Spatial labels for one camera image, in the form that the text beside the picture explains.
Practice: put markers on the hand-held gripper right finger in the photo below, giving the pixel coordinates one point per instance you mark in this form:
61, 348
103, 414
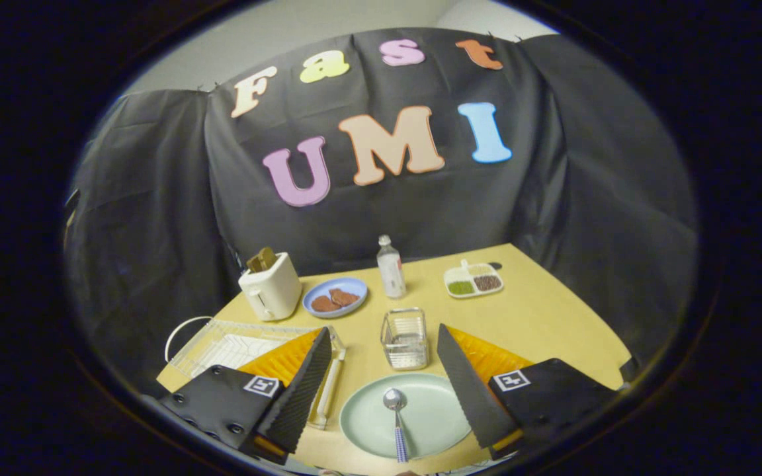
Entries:
470, 390

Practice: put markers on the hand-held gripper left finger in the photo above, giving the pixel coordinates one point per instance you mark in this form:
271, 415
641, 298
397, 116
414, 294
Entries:
301, 390

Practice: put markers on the pale green plate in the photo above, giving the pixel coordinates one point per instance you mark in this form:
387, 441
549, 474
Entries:
430, 413

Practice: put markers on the blue plate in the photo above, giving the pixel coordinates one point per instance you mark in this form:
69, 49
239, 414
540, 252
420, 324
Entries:
348, 289

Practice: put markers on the brown cookie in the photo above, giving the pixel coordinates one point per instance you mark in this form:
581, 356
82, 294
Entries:
325, 304
344, 297

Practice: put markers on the cream toaster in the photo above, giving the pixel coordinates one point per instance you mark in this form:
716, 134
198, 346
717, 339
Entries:
270, 289

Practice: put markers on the white divided snack tray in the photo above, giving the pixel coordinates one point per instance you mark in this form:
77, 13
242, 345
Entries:
473, 279

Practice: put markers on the toast slice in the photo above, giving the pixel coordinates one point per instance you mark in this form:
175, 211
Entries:
262, 260

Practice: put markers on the clear plastic bottle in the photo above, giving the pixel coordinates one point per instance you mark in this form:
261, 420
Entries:
391, 270

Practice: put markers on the black backdrop cloth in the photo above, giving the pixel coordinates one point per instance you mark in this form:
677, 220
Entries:
156, 198

